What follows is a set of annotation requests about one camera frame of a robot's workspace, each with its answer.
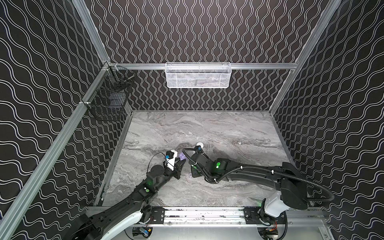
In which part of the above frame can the white wire mesh basket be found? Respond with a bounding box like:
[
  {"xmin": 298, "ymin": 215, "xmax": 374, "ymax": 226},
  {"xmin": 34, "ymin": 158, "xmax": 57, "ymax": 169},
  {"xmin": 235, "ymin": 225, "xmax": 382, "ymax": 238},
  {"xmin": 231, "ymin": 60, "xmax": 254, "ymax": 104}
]
[{"xmin": 165, "ymin": 62, "xmax": 232, "ymax": 89}]

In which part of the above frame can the white earbud charging case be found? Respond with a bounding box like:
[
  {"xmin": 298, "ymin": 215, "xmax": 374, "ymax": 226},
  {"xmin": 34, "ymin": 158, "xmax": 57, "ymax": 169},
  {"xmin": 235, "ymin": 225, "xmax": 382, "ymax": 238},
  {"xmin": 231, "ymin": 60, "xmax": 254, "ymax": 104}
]
[{"xmin": 196, "ymin": 142, "xmax": 204, "ymax": 148}]

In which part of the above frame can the black corrugated cable conduit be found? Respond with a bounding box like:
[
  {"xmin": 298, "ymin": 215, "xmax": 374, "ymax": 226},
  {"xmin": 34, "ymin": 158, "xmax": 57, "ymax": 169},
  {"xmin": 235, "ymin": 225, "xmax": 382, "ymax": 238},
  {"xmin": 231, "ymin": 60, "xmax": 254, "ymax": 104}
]
[{"xmin": 181, "ymin": 147, "xmax": 335, "ymax": 202}]

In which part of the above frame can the purple earbud charging case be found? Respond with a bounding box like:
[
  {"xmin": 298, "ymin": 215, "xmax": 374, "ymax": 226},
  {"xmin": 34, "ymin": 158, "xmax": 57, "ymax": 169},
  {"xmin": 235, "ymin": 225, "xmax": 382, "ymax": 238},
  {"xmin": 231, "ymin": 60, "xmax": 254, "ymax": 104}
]
[{"xmin": 179, "ymin": 153, "xmax": 187, "ymax": 161}]

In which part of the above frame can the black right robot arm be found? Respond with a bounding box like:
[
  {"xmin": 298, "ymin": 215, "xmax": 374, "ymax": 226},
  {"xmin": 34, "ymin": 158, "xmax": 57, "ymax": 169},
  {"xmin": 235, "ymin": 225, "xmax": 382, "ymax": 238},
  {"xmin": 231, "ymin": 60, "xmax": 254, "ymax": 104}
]
[{"xmin": 186, "ymin": 150, "xmax": 335, "ymax": 226}]

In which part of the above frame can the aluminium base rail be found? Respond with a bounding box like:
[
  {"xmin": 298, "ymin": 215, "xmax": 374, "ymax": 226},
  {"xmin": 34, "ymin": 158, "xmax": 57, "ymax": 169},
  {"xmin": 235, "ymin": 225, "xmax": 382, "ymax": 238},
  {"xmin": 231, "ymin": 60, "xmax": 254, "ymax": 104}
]
[{"xmin": 80, "ymin": 205, "xmax": 331, "ymax": 229}]

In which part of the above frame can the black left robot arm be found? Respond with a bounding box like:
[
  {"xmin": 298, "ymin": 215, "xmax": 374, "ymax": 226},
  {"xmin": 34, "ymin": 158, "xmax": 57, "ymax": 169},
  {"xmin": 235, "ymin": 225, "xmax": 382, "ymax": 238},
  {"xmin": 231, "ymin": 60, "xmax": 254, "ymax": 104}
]
[{"xmin": 64, "ymin": 158, "xmax": 186, "ymax": 240}]

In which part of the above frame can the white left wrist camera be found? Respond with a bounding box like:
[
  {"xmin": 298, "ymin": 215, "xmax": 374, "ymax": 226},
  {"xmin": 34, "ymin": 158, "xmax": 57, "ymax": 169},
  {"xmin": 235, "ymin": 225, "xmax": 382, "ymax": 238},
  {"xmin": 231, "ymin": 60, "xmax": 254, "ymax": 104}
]
[{"xmin": 164, "ymin": 150, "xmax": 178, "ymax": 171}]

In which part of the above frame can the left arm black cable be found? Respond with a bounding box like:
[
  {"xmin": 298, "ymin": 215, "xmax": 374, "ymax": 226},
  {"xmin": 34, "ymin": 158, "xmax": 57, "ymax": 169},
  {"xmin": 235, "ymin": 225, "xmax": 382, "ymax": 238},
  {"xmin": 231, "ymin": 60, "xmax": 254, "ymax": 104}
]
[{"xmin": 146, "ymin": 152, "xmax": 166, "ymax": 172}]

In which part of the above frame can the black wire basket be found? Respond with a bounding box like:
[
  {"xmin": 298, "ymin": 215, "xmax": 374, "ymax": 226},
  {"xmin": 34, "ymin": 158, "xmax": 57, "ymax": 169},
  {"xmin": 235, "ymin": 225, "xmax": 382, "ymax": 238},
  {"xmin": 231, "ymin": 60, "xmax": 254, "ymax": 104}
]
[{"xmin": 85, "ymin": 65, "xmax": 136, "ymax": 122}]

